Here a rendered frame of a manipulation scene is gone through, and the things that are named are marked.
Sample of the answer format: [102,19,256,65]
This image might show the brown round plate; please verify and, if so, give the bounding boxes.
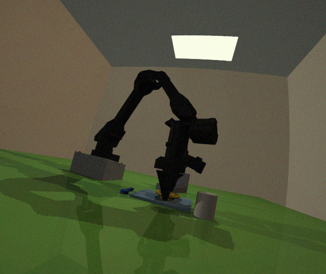
[155,190,180,201]

